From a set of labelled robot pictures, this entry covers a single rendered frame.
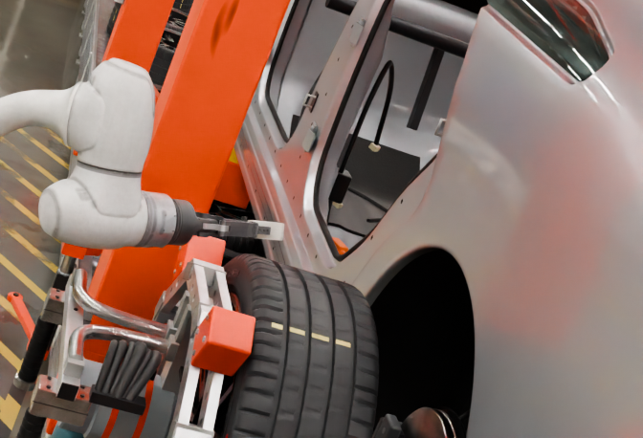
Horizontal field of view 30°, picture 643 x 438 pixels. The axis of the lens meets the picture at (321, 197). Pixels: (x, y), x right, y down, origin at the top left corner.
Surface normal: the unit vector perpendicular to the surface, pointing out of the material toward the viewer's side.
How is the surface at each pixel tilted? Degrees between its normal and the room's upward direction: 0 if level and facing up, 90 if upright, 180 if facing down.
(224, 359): 125
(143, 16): 90
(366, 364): 31
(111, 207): 71
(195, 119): 90
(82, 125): 85
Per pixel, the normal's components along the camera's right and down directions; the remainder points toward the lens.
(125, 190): 0.74, 0.19
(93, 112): -0.15, 0.05
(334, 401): 0.37, -0.38
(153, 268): 0.16, 0.35
